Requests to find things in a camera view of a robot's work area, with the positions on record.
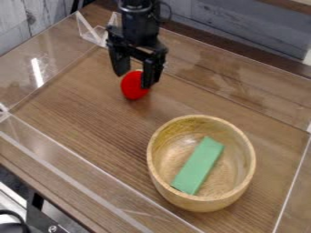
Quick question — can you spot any green rectangular block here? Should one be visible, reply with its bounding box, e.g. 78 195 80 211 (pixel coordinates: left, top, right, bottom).
169 137 224 195

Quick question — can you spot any black table leg bracket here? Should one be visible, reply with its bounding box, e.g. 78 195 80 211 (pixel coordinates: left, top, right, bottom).
25 192 69 233

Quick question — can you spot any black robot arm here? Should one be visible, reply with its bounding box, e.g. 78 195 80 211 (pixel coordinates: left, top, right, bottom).
106 0 168 89

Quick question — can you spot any clear acrylic corner bracket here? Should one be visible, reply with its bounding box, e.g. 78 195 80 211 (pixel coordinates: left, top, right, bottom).
74 12 108 48

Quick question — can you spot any wooden bowl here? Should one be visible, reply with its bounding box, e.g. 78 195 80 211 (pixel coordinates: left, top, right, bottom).
145 115 256 212

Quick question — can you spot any red toy strawberry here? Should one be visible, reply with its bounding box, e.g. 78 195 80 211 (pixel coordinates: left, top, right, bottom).
120 70 149 100

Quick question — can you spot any black cable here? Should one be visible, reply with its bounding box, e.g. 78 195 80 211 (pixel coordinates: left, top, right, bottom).
0 209 30 233

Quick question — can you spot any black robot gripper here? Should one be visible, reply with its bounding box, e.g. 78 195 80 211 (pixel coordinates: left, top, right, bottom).
106 8 168 89

